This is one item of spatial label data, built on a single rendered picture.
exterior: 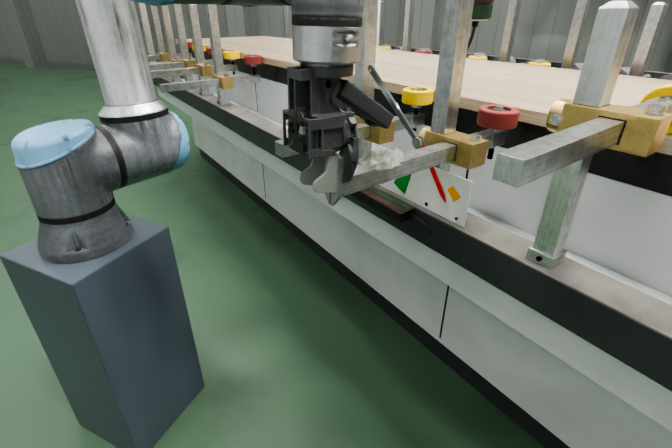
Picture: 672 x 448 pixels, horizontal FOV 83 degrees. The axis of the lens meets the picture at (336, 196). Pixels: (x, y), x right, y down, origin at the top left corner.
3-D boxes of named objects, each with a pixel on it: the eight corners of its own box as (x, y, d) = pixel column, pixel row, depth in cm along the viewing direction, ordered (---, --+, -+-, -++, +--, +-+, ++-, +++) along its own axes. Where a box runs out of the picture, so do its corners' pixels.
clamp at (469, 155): (468, 170, 71) (473, 144, 69) (415, 151, 81) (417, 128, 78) (486, 164, 74) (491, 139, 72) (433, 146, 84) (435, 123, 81)
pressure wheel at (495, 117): (495, 168, 78) (506, 112, 73) (463, 157, 84) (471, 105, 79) (516, 159, 83) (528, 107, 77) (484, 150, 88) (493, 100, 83)
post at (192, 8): (204, 107, 193) (188, 2, 172) (202, 106, 196) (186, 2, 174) (211, 106, 195) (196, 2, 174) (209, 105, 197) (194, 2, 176)
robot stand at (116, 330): (140, 462, 101) (71, 285, 75) (79, 424, 111) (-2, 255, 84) (205, 386, 122) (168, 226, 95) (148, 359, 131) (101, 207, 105)
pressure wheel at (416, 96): (431, 135, 99) (436, 90, 94) (400, 134, 100) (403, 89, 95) (427, 126, 106) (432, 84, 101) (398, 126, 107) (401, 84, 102)
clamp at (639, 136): (644, 159, 48) (659, 120, 46) (540, 134, 58) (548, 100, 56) (661, 149, 51) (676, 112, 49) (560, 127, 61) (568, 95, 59)
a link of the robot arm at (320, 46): (335, 25, 54) (380, 27, 47) (334, 61, 56) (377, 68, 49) (279, 24, 49) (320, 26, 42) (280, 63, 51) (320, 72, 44)
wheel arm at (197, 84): (162, 94, 153) (160, 83, 151) (160, 93, 155) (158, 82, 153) (260, 83, 176) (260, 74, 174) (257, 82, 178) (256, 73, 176)
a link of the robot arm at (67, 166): (24, 205, 84) (-7, 128, 76) (104, 181, 96) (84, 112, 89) (50, 227, 76) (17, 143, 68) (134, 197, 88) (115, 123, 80)
